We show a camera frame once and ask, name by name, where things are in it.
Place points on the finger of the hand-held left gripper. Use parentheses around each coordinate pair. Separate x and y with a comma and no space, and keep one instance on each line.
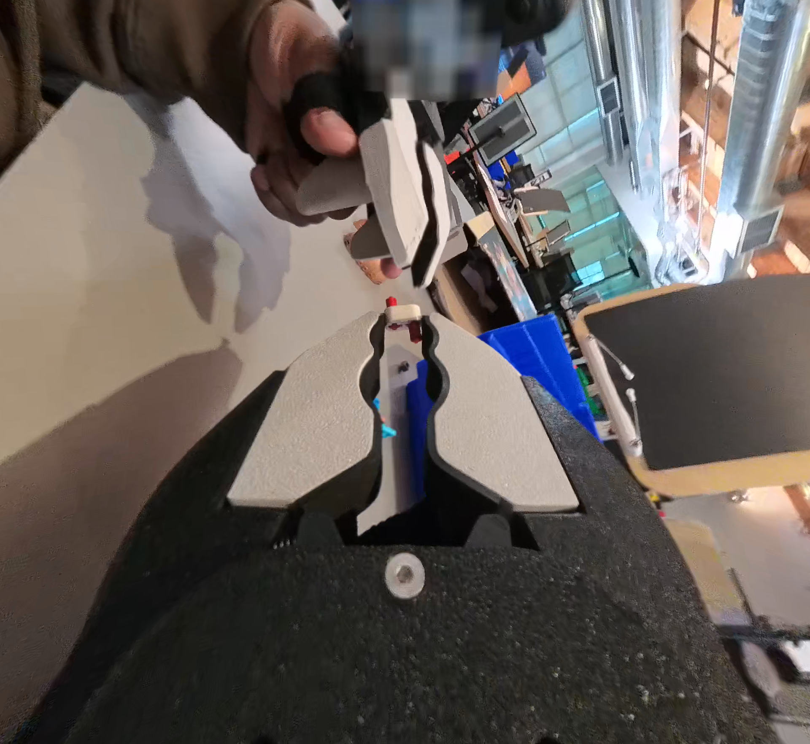
(433,213)
(395,181)

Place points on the blue plastic bin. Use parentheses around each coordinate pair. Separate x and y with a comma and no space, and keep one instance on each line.
(538,365)

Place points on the toy axle with orange ends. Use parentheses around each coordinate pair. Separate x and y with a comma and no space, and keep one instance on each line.
(403,311)

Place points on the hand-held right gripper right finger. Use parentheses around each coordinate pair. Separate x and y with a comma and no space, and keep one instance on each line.
(506,434)

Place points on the person's left hand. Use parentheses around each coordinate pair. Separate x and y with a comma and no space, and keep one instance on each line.
(285,99)

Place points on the silver ventilation duct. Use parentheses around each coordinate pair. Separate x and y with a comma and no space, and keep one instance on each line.
(766,86)
(643,48)

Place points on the teal toy brick red cross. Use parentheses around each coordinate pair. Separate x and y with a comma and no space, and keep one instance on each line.
(384,421)

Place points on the black panel with wooden edge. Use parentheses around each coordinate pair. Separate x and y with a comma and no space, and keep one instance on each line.
(709,377)

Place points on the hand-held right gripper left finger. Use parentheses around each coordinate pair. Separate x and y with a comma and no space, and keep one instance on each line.
(304,434)

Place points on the person's left forearm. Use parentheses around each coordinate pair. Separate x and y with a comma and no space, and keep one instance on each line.
(139,4)

